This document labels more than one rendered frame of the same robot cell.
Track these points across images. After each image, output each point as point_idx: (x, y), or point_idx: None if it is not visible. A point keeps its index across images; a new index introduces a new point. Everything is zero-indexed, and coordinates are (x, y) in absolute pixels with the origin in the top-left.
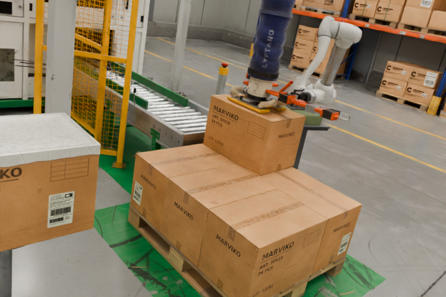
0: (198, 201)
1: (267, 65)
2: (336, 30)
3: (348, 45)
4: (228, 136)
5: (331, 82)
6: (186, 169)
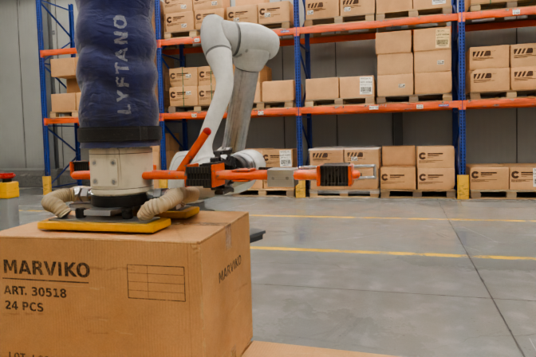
0: None
1: (131, 108)
2: (236, 34)
3: (263, 62)
4: (72, 333)
5: (244, 146)
6: None
